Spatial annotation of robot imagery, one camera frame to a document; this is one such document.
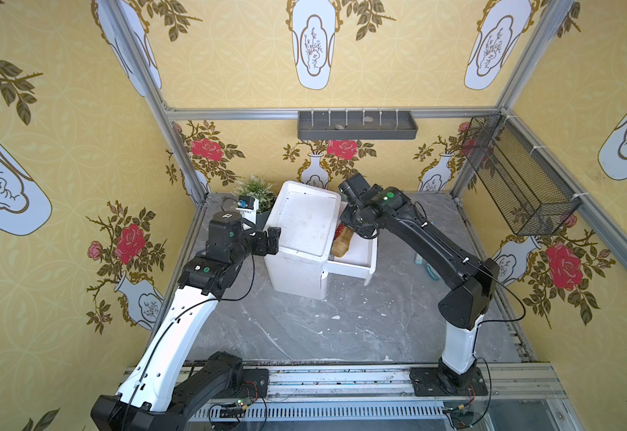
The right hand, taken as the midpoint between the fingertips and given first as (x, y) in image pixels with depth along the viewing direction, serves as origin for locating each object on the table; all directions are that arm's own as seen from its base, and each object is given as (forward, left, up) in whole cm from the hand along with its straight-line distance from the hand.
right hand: (338, 225), depth 81 cm
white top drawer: (-6, -7, -7) cm, 12 cm away
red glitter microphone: (0, 0, -2) cm, 2 cm away
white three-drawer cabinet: (+2, +9, +1) cm, 10 cm away
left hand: (-6, +21, +6) cm, 23 cm away
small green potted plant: (+19, +27, -5) cm, 33 cm away
